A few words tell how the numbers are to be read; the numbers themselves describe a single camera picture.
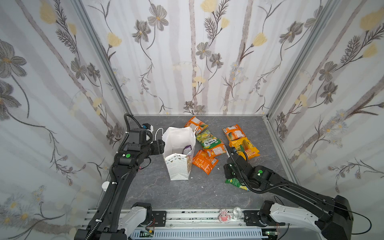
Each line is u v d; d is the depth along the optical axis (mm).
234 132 1043
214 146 980
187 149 910
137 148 544
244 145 956
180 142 906
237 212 764
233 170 605
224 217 719
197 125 1112
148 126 655
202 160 925
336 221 384
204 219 749
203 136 1043
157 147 652
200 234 702
